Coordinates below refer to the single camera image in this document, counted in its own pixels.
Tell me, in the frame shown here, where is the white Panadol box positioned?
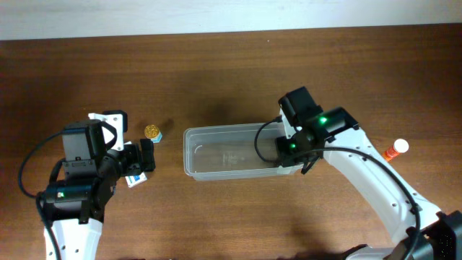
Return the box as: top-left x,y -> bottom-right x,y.
125,173 -> 147,188

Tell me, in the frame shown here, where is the right black cable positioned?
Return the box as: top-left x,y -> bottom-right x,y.
253,116 -> 423,260

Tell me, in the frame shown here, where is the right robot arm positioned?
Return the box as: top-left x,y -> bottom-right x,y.
276,87 -> 461,259

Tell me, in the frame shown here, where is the orange tube white cap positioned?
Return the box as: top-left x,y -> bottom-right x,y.
383,139 -> 409,162

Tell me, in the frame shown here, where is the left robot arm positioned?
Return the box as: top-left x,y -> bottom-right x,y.
36,119 -> 155,259

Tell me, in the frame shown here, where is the small jar gold lid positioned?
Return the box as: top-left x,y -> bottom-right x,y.
144,124 -> 162,143

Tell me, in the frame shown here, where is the clear plastic container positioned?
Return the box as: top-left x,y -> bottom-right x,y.
183,123 -> 302,181

